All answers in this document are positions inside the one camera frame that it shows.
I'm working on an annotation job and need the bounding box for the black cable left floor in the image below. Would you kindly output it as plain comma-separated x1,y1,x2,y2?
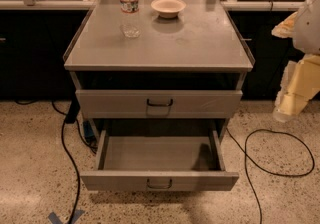
14,99,98,224

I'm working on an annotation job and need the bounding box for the clear plastic water bottle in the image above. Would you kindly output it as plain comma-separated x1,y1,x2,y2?
119,0,140,38

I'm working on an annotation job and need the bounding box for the grey drawer cabinet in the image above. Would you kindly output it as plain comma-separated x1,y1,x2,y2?
65,0,254,135

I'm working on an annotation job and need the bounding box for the beige bowl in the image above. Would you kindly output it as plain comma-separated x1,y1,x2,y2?
151,0,186,19

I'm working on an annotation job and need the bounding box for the grey drawer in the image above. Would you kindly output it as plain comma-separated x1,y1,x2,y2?
80,131,239,191
76,89,242,119

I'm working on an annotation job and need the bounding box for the black cable floor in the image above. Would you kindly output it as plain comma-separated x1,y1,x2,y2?
226,127,316,224
14,99,98,224

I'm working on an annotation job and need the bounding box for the black cable right floor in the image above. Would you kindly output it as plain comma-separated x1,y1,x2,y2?
226,127,316,224

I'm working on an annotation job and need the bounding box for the blue tape cross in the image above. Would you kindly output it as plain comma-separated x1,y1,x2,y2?
48,209,85,224

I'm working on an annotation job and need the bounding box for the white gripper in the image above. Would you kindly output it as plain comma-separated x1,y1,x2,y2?
271,0,320,123

